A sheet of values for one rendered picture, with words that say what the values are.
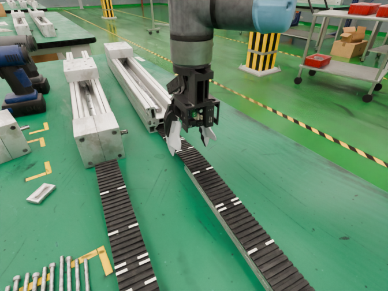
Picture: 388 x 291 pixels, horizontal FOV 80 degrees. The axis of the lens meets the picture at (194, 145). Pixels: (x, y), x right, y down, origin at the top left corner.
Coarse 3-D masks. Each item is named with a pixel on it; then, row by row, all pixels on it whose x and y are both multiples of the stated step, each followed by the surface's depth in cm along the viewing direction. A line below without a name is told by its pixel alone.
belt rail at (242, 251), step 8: (184, 168) 56; (192, 176) 53; (200, 192) 50; (208, 200) 47; (216, 216) 45; (224, 224) 42; (232, 232) 40; (232, 240) 41; (240, 248) 39; (248, 256) 37; (256, 272) 36; (264, 280) 34; (264, 288) 35
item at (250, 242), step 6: (252, 234) 38; (258, 234) 38; (264, 234) 38; (240, 240) 38; (246, 240) 37; (252, 240) 38; (258, 240) 37; (264, 240) 38; (246, 246) 37; (252, 246) 37
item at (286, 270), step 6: (282, 264) 34; (288, 264) 34; (276, 270) 33; (282, 270) 34; (288, 270) 34; (294, 270) 33; (264, 276) 33; (270, 276) 33; (276, 276) 33; (282, 276) 33; (288, 276) 33; (270, 282) 32; (276, 282) 32
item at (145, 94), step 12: (108, 60) 121; (132, 60) 106; (120, 72) 92; (132, 72) 100; (144, 72) 92; (120, 84) 102; (132, 84) 81; (144, 84) 91; (156, 84) 81; (132, 96) 81; (144, 96) 72; (156, 96) 79; (168, 96) 72; (144, 108) 67; (156, 108) 72; (144, 120) 71; (156, 120) 69
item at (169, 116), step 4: (168, 104) 47; (172, 104) 48; (168, 108) 47; (172, 108) 47; (168, 112) 48; (172, 112) 47; (164, 116) 48; (168, 116) 47; (172, 116) 48; (176, 116) 48; (164, 120) 49; (168, 120) 48; (172, 120) 48; (176, 120) 49; (164, 124) 49; (168, 124) 49; (168, 128) 49; (168, 132) 50; (168, 136) 50
